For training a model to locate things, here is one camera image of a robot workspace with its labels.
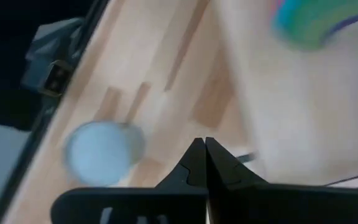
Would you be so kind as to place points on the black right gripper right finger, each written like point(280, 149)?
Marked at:
point(259, 202)

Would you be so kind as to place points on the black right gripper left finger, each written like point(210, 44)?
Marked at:
point(179, 202)

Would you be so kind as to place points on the blue cherries can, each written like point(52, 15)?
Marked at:
point(315, 25)

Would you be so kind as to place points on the grey round lid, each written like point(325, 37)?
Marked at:
point(101, 152)

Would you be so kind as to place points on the black table edge rail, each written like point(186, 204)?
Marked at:
point(21, 168)

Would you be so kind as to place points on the grey table clamp bracket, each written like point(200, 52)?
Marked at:
point(51, 62)

